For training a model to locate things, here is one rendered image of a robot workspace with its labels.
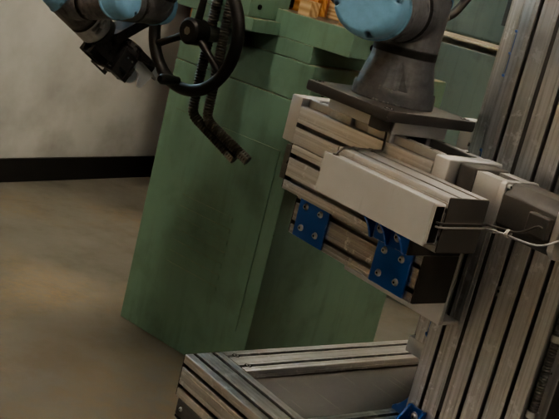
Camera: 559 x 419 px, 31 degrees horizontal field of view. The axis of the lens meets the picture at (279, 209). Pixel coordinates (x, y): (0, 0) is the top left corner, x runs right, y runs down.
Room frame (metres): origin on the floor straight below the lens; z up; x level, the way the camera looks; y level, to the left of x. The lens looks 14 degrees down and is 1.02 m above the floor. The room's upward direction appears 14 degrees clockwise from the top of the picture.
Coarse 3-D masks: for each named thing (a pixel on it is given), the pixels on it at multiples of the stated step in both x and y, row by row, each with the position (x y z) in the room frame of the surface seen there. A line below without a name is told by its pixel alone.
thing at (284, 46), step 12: (192, 12) 2.54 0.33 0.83; (252, 36) 2.41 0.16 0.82; (264, 36) 2.39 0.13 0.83; (276, 36) 2.37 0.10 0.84; (264, 48) 2.39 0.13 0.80; (276, 48) 2.36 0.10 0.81; (288, 48) 2.34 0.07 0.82; (300, 48) 2.32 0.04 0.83; (312, 48) 2.30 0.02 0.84; (300, 60) 2.32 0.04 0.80; (312, 60) 2.31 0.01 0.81; (324, 60) 2.34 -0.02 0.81; (336, 60) 2.38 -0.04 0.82; (348, 60) 2.41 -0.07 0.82; (360, 60) 2.45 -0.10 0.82
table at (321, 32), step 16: (192, 0) 2.55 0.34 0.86; (208, 16) 2.38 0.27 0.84; (288, 16) 2.36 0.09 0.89; (304, 16) 2.33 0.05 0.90; (272, 32) 2.35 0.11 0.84; (288, 32) 2.35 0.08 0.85; (304, 32) 2.32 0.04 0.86; (320, 32) 2.30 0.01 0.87; (336, 32) 2.27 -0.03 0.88; (320, 48) 2.29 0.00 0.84; (336, 48) 2.26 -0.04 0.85; (352, 48) 2.24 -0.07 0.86; (368, 48) 2.29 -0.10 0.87
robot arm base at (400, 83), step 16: (384, 48) 1.80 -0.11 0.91; (400, 48) 1.79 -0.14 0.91; (368, 64) 1.82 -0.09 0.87; (384, 64) 1.79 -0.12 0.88; (400, 64) 1.78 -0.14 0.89; (416, 64) 1.79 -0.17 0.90; (432, 64) 1.81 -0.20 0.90; (368, 80) 1.79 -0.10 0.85; (384, 80) 1.78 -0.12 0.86; (400, 80) 1.78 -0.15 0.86; (416, 80) 1.78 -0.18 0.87; (432, 80) 1.81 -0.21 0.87; (368, 96) 1.78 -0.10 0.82; (384, 96) 1.77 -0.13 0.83; (400, 96) 1.77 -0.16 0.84; (416, 96) 1.78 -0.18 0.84; (432, 96) 1.81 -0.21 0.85
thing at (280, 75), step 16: (192, 48) 2.53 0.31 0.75; (256, 48) 2.40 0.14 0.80; (208, 64) 2.49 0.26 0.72; (240, 64) 2.42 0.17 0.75; (256, 64) 2.39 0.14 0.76; (272, 64) 2.37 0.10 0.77; (288, 64) 2.34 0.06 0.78; (304, 64) 2.31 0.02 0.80; (240, 80) 2.42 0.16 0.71; (256, 80) 2.39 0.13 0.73; (272, 80) 2.36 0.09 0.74; (288, 80) 2.33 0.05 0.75; (304, 80) 2.30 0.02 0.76; (320, 80) 2.31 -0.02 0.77; (336, 80) 2.36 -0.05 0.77; (352, 80) 2.41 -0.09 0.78; (288, 96) 2.32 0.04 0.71; (320, 96) 2.32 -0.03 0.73
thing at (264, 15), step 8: (208, 0) 2.38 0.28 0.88; (224, 0) 2.35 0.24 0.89; (240, 0) 2.32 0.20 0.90; (248, 0) 2.31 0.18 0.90; (256, 0) 2.32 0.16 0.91; (264, 0) 2.34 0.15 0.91; (272, 0) 2.36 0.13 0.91; (280, 0) 2.38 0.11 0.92; (288, 0) 2.40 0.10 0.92; (248, 8) 2.31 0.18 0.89; (256, 8) 2.32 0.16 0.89; (264, 8) 2.34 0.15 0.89; (272, 8) 2.36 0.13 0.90; (288, 8) 2.41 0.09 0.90; (248, 16) 2.31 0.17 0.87; (256, 16) 2.33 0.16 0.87; (264, 16) 2.35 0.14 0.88; (272, 16) 2.37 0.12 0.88
